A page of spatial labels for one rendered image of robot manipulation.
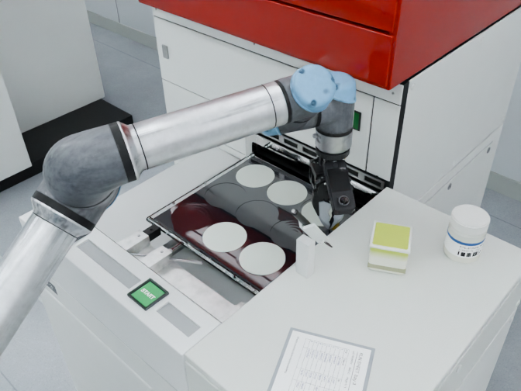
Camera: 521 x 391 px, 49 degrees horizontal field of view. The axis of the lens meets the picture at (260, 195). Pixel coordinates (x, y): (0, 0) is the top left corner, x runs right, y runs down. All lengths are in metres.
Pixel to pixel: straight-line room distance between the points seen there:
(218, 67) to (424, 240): 0.73
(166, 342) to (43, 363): 1.34
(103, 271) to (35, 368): 1.19
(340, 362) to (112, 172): 0.47
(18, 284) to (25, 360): 1.36
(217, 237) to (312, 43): 0.47
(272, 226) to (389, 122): 0.35
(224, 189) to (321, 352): 0.58
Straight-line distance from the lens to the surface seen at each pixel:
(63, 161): 0.90
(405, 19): 1.13
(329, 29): 1.21
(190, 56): 1.65
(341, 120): 1.11
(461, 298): 1.12
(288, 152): 1.48
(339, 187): 1.16
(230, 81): 1.55
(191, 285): 1.21
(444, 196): 1.73
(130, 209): 1.53
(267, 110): 0.92
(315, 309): 1.05
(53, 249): 1.01
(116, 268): 1.17
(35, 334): 2.43
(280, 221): 1.32
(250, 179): 1.45
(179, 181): 1.60
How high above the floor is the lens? 1.76
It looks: 38 degrees down
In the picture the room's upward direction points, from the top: 2 degrees counter-clockwise
